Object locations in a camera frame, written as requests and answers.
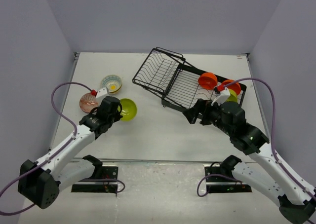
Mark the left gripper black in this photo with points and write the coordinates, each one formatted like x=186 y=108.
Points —
x=117 y=116

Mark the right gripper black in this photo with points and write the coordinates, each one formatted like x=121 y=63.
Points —
x=204 y=107

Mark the lime green bowl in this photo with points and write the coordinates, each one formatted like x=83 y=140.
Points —
x=232 y=97
x=127 y=109

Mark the red diamond pattern bowl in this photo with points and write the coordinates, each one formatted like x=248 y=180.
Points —
x=88 y=102

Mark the yellow sun pattern bowl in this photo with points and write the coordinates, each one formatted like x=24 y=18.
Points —
x=112 y=82

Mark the lime green bowl front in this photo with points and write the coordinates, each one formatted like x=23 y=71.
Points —
x=232 y=97

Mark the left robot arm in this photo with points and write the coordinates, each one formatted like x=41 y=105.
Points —
x=45 y=178

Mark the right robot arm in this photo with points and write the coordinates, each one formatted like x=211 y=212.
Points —
x=294 y=197

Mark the orange bowl rear row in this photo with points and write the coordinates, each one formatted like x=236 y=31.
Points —
x=208 y=81

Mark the orange bowl row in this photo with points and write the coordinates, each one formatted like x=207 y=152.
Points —
x=235 y=87
x=208 y=81

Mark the orange bowl front row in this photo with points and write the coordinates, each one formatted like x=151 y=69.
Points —
x=235 y=87

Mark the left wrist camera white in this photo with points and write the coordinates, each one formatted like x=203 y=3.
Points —
x=102 y=93

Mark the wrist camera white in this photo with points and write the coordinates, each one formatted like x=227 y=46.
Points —
x=222 y=94
x=102 y=93

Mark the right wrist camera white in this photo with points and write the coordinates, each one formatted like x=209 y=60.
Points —
x=222 y=94

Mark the black wire dish rack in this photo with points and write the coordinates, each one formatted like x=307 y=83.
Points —
x=170 y=77

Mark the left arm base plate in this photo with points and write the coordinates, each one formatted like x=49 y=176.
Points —
x=107 y=172

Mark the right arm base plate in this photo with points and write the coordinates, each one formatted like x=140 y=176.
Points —
x=223 y=185

